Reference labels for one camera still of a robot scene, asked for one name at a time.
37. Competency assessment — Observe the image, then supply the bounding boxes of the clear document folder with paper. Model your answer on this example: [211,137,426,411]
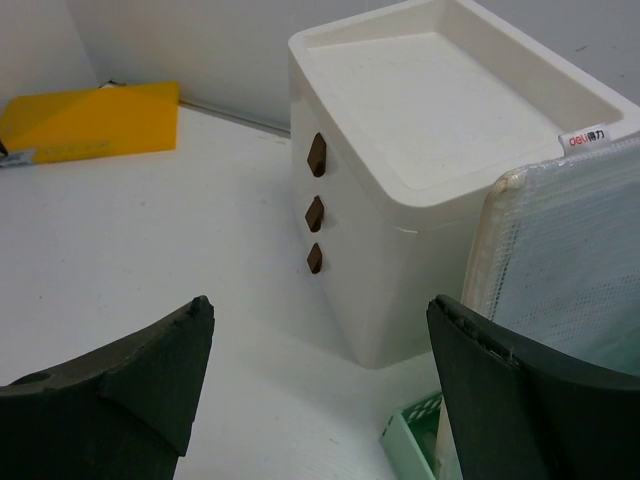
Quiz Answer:
[434,119,640,480]

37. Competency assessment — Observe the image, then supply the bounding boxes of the green file organizer tray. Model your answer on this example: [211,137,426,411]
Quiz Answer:
[380,392,443,480]

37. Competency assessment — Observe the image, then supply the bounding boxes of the white three-drawer cabinet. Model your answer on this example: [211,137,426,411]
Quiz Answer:
[288,1,639,369]

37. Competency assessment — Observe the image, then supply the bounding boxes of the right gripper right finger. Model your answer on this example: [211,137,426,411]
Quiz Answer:
[426,295,639,479]

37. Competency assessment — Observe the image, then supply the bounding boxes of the yellow plastic folder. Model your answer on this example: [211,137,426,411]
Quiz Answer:
[1,82,180,168]

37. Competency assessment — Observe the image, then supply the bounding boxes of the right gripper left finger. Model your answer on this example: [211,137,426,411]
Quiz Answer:
[1,296,215,479]

